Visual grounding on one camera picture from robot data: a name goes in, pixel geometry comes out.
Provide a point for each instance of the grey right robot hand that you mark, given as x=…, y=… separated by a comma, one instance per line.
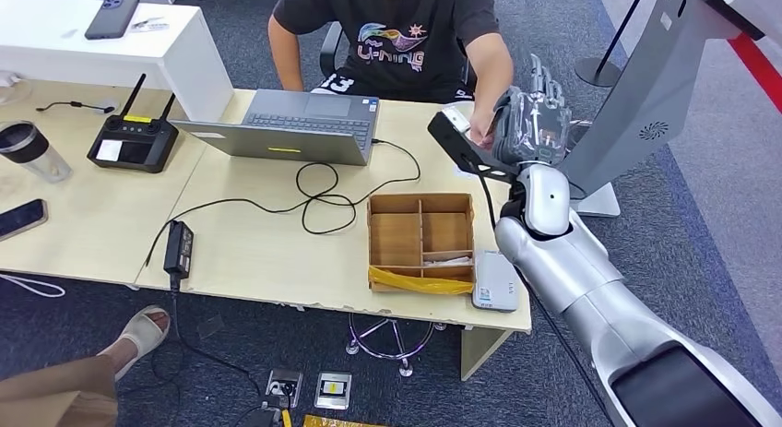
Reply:
x=531, y=128

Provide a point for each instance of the person's left hand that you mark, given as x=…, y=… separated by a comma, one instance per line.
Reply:
x=482, y=128

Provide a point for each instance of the room key cards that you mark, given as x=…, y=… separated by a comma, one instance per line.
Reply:
x=449, y=262

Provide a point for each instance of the person's left forearm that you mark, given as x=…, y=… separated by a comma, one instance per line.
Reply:
x=492, y=70

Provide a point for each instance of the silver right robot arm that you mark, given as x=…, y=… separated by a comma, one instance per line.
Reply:
x=586, y=277

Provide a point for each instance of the person's right forearm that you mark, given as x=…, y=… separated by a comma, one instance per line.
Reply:
x=284, y=57

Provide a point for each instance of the person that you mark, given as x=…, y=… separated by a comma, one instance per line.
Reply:
x=55, y=393
x=391, y=21

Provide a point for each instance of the white card reader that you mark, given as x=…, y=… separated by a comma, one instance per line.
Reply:
x=495, y=284

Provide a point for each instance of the person's foot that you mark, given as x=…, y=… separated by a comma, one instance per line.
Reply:
x=137, y=339

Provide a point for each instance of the grey kiosk stand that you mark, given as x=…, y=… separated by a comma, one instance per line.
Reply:
x=641, y=94

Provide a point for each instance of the wooden divider box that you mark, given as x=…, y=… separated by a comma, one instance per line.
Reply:
x=394, y=235

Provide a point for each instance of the yellow plastic strip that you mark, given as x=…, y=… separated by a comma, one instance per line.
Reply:
x=421, y=284

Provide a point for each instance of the grey laptop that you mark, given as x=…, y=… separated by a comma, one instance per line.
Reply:
x=287, y=144

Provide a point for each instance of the red barrier belt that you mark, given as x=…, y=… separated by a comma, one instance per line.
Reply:
x=757, y=73

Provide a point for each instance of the floor socket with yellow label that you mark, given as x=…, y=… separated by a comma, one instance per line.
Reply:
x=333, y=390

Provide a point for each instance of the floor socket with plug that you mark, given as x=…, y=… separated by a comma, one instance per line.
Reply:
x=284, y=387

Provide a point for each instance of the black power adapter brick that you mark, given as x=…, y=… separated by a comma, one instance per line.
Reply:
x=178, y=248

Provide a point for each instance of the yellow floor tape square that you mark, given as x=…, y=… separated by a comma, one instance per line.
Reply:
x=336, y=422

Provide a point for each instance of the black remote controller with antennas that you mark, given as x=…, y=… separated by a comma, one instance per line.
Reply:
x=131, y=146

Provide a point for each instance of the white cabinet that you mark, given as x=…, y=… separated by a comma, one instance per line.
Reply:
x=122, y=57

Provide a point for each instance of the clear tumbler with black sleeve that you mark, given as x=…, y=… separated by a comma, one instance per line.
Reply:
x=30, y=149

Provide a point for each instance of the black smartphone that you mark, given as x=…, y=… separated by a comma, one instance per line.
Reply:
x=21, y=219

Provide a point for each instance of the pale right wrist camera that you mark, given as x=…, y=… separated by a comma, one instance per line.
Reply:
x=456, y=119

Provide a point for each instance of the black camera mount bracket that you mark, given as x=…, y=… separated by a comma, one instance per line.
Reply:
x=461, y=148

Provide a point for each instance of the black stanchion post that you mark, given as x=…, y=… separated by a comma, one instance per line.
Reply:
x=597, y=73

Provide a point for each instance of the dark smartphone with camera bump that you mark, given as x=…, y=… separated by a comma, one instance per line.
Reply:
x=112, y=18

